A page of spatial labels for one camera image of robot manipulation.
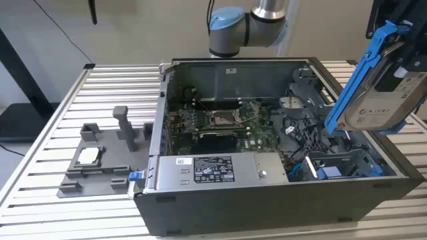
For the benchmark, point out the black RAM slot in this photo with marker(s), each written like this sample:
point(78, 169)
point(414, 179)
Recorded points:
point(217, 101)

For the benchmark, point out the silver power supply unit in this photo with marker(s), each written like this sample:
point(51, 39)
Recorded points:
point(174, 175)

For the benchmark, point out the silver CPU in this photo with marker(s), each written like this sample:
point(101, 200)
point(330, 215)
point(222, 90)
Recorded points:
point(90, 155)

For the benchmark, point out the grey parts rack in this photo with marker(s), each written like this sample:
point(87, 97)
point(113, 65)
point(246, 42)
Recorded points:
point(110, 175)

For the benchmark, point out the black antenna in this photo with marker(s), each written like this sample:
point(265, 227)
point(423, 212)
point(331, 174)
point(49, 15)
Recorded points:
point(93, 12)

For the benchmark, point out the blue disk carrier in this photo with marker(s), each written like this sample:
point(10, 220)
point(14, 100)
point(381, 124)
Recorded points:
point(329, 173)

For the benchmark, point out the blue case latch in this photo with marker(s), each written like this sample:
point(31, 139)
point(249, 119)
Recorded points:
point(134, 176)

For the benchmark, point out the thin metal locking lever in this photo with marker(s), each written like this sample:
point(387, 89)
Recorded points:
point(250, 116)

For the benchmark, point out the black heatsink block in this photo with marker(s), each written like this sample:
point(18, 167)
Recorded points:
point(218, 142)

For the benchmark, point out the green motherboard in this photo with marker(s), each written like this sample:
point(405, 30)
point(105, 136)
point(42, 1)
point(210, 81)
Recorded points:
point(261, 140)

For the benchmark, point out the black monitor stand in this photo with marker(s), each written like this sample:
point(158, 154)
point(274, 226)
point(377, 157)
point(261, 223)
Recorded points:
point(23, 120)

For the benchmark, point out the CPU socket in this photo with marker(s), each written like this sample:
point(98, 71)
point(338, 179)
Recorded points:
point(222, 118)

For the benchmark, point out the white case sticker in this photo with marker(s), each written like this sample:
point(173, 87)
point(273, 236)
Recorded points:
point(230, 70)

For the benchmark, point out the hard disk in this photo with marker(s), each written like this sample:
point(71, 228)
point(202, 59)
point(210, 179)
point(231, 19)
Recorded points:
point(367, 112)

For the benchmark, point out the grey drive cage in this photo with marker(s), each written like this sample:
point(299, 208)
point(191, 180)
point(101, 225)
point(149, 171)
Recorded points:
point(301, 125)

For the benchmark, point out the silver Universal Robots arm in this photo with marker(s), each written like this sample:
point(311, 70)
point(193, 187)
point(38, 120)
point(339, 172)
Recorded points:
point(227, 37)

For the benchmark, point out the white upright pole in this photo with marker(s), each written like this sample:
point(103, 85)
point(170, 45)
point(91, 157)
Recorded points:
point(289, 45)

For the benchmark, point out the open black PC case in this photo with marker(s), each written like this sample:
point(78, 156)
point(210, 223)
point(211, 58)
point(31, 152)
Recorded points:
point(250, 212)

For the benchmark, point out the metal disk bay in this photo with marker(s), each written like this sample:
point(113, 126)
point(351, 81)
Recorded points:
point(354, 155)

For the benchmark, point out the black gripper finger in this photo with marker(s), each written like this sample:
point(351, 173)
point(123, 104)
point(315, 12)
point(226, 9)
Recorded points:
point(390, 77)
point(377, 17)

